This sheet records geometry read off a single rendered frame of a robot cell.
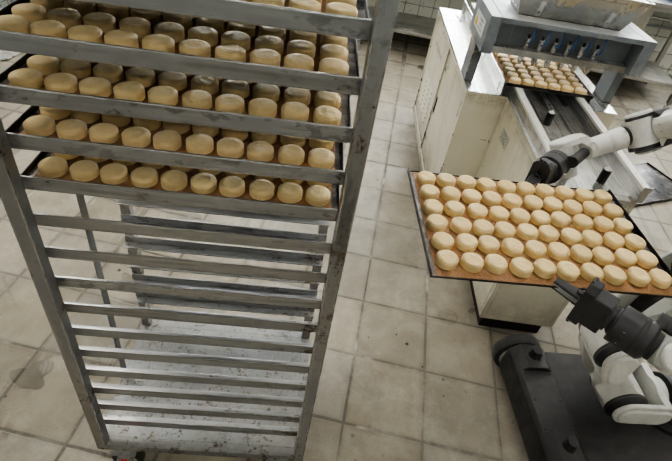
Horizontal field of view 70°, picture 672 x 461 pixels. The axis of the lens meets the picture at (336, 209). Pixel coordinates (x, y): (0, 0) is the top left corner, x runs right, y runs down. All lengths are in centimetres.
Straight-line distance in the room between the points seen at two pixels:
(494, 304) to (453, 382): 38
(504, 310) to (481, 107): 94
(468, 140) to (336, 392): 134
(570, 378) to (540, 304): 32
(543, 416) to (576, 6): 164
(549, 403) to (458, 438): 36
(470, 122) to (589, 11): 66
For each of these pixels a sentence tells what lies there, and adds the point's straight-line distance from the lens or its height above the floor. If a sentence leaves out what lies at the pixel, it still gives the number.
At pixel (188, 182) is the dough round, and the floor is 113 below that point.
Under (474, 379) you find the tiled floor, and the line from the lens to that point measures 222.
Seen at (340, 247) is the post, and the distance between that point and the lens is 95.
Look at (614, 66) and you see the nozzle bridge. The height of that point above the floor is 104.
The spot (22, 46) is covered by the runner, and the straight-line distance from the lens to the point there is 90.
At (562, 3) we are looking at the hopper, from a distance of 238.
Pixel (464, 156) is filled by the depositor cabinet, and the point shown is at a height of 49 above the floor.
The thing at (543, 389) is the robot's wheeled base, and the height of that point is 19.
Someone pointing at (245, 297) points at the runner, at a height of 87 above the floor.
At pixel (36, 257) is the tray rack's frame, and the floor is 98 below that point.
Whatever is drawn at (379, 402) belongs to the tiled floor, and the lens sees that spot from 203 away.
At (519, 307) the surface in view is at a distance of 230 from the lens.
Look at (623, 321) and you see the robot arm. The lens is 116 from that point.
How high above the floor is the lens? 174
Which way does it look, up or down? 39 degrees down
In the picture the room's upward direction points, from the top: 10 degrees clockwise
